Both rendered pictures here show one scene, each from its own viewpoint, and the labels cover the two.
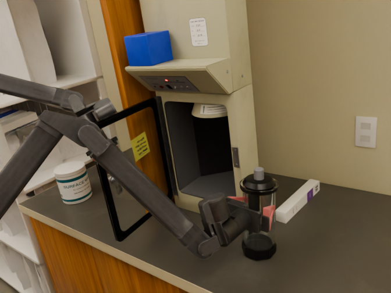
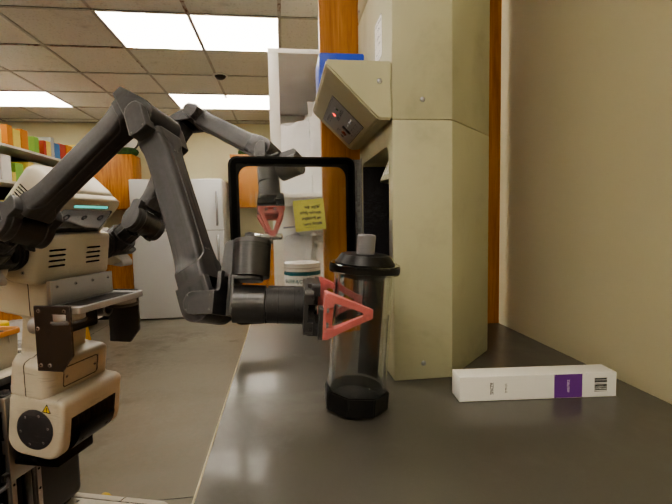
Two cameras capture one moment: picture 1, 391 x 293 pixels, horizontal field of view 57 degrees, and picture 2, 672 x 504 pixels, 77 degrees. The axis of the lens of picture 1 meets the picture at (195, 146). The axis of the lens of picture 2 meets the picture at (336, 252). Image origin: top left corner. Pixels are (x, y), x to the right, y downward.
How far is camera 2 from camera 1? 0.81 m
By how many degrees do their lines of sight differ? 45
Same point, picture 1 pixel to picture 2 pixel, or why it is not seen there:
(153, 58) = not seen: hidden behind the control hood
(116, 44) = not seen: hidden behind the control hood
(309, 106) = (637, 211)
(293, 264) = (365, 444)
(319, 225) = (515, 431)
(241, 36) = (429, 34)
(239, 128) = (399, 185)
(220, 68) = (360, 70)
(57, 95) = (250, 141)
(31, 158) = (96, 135)
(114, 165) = (153, 158)
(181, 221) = (187, 253)
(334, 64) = not seen: outside the picture
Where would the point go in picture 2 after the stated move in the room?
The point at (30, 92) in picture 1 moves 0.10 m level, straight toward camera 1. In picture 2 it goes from (234, 137) to (213, 130)
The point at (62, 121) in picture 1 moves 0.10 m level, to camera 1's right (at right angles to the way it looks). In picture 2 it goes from (127, 98) to (150, 86)
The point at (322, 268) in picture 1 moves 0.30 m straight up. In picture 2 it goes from (395, 476) to (392, 215)
